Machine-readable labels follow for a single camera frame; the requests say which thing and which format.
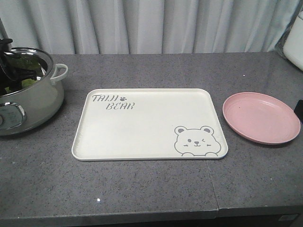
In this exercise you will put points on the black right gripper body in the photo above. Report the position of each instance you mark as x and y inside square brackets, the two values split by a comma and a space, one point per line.
[299, 108]

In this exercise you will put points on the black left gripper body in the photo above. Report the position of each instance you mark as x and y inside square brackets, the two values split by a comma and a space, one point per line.
[11, 76]

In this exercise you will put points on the green lettuce leaf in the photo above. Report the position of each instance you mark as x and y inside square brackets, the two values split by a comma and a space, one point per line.
[30, 63]

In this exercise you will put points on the pink round plate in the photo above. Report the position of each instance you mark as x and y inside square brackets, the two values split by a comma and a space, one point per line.
[261, 118]

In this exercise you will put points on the cream bear serving tray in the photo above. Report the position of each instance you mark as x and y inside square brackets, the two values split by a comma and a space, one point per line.
[149, 123]

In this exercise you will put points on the light green electric cooking pot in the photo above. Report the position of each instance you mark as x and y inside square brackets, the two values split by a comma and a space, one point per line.
[29, 107]

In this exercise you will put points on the white rice cooker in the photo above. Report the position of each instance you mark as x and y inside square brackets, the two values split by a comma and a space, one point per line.
[293, 48]

